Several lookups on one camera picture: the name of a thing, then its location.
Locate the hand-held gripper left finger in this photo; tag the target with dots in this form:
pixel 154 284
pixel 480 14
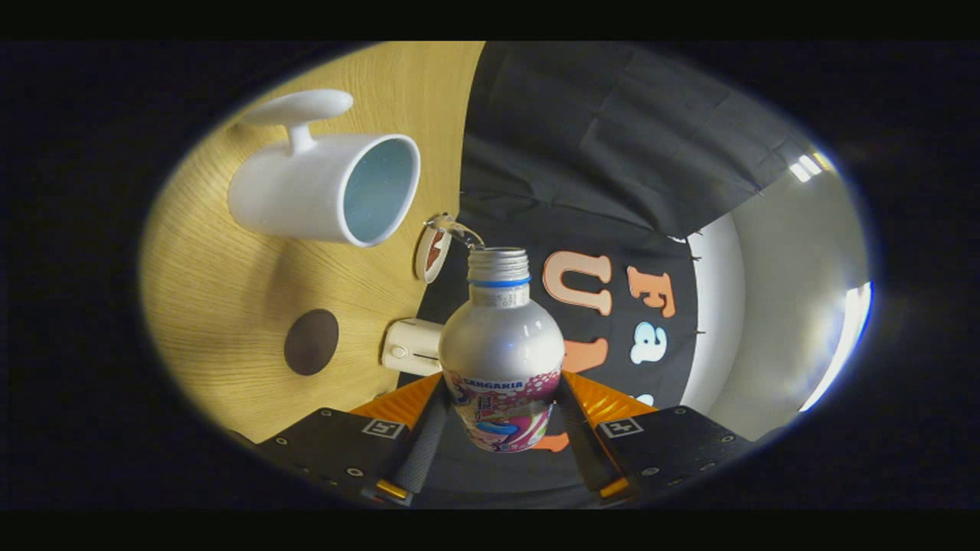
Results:
pixel 429 444

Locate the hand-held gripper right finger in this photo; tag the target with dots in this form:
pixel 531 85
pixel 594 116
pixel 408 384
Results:
pixel 586 451

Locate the silver juice bottle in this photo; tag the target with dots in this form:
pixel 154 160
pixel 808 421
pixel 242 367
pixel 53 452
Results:
pixel 501 344

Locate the dark brown round coaster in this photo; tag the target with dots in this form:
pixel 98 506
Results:
pixel 311 342

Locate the white cup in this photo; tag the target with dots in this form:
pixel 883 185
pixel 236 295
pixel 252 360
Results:
pixel 291 191

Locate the white toaster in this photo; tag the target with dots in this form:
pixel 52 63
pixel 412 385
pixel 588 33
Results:
pixel 409 348

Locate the small white plate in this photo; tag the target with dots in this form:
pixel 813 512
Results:
pixel 423 266

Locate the reddish brown food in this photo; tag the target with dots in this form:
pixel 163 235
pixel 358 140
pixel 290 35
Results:
pixel 435 249

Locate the small clear glass container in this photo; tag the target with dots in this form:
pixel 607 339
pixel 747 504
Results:
pixel 459 229

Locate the wooden table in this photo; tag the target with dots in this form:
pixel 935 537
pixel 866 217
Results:
pixel 214 306

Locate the black backdrop cloth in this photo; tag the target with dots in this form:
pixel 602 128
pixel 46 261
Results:
pixel 612 153

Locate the ceiling tube light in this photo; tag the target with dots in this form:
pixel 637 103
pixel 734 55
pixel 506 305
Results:
pixel 808 167

